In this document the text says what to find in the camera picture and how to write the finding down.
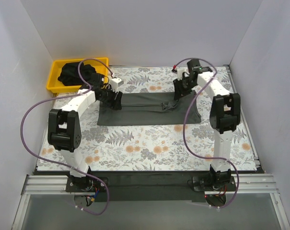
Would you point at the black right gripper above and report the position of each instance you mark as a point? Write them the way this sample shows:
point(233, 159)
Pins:
point(182, 86)

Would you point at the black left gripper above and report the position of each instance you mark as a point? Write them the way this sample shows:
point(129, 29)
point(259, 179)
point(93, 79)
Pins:
point(110, 98)

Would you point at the dark grey t shirt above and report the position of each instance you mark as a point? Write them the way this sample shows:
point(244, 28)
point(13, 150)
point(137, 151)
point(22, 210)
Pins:
point(145, 109)

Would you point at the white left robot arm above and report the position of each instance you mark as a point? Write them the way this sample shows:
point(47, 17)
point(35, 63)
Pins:
point(64, 129)

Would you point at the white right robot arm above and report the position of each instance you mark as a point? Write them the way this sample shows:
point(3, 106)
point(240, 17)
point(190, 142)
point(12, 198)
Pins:
point(224, 117)

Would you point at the black t shirt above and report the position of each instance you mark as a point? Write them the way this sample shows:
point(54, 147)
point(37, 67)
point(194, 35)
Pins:
point(69, 75)

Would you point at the yellow plastic bin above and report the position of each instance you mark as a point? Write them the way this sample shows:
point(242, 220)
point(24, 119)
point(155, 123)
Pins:
point(55, 86)

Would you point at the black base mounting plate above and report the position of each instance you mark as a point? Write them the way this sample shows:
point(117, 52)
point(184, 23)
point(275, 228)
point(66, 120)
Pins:
point(150, 185)

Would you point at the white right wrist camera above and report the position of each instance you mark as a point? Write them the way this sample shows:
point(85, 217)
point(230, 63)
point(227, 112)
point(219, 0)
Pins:
point(180, 73)

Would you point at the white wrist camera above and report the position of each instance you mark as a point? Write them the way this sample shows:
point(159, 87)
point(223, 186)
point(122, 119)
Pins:
point(180, 73)
point(115, 83)

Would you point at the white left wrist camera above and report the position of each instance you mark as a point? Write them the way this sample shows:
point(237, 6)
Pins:
point(115, 83)

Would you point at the aluminium front rail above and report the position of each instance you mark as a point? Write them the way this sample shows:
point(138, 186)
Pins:
point(56, 184)

